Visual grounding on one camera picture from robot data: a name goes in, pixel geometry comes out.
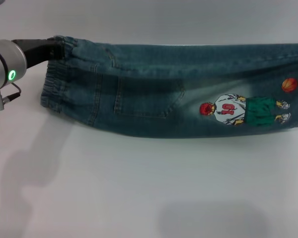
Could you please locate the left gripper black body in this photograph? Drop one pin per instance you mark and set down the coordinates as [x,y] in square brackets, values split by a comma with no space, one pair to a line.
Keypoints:
[36,50]

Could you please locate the blue denim shorts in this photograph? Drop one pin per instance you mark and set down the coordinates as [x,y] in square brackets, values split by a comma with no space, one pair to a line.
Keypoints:
[176,86]

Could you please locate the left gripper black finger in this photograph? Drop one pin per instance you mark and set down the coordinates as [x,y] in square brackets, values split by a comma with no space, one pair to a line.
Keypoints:
[56,49]

